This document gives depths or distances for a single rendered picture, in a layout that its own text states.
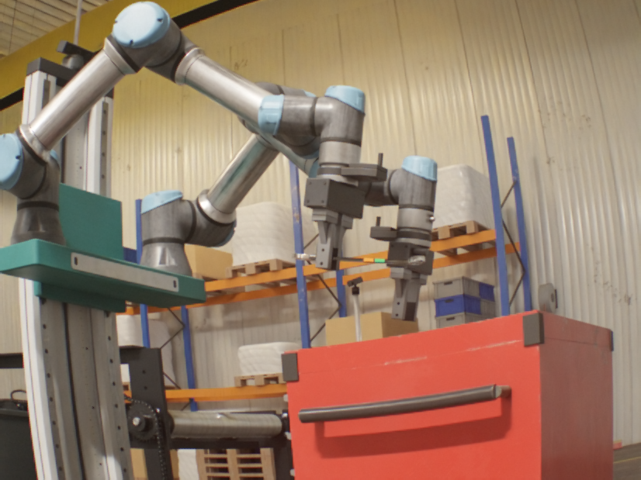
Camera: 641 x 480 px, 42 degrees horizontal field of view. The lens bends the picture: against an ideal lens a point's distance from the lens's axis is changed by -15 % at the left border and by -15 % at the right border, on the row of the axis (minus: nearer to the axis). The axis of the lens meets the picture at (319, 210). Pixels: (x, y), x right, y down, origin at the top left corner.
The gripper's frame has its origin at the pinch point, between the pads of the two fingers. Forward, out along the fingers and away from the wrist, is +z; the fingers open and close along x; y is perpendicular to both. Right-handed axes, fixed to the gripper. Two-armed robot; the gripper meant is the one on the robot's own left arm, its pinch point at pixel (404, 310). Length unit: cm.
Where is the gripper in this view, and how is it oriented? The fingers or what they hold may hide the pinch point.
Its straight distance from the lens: 194.7
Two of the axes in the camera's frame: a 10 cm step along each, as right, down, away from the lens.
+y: 8.7, 0.3, -4.9
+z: -1.2, 9.8, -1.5
